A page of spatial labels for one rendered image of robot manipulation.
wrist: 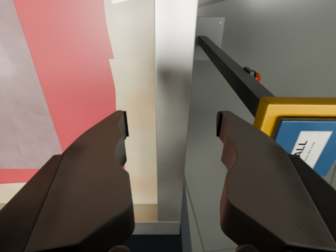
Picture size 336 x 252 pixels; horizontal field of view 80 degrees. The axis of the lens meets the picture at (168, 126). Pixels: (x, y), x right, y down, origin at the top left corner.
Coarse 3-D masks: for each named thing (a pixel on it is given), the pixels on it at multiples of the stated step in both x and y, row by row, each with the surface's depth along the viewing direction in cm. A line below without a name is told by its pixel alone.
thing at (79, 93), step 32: (0, 64) 23; (32, 64) 23; (64, 64) 23; (96, 64) 23; (0, 96) 25; (32, 96) 25; (64, 96) 25; (96, 96) 25; (0, 128) 28; (32, 128) 28; (64, 128) 28; (0, 160) 31; (32, 160) 31
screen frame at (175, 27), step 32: (160, 0) 17; (192, 0) 17; (160, 32) 18; (192, 32) 18; (160, 64) 20; (192, 64) 20; (160, 96) 22; (160, 128) 24; (160, 160) 26; (160, 192) 30; (160, 224) 34
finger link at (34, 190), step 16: (48, 160) 8; (32, 176) 7; (48, 176) 7; (32, 192) 6; (16, 208) 6; (32, 208) 6; (0, 224) 5; (16, 224) 5; (32, 224) 5; (0, 240) 5; (16, 240) 5
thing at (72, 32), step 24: (0, 0) 20; (24, 0) 20; (48, 0) 20; (72, 0) 20; (96, 0) 20; (0, 24) 21; (24, 24) 21; (48, 24) 21; (72, 24) 21; (96, 24) 21; (0, 48) 22; (24, 48) 22; (48, 48) 22; (72, 48) 22; (96, 48) 22
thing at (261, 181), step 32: (224, 128) 11; (256, 128) 10; (224, 160) 10; (256, 160) 8; (288, 160) 8; (224, 192) 7; (256, 192) 6; (288, 192) 6; (224, 224) 7; (256, 224) 6; (288, 224) 6; (320, 224) 6
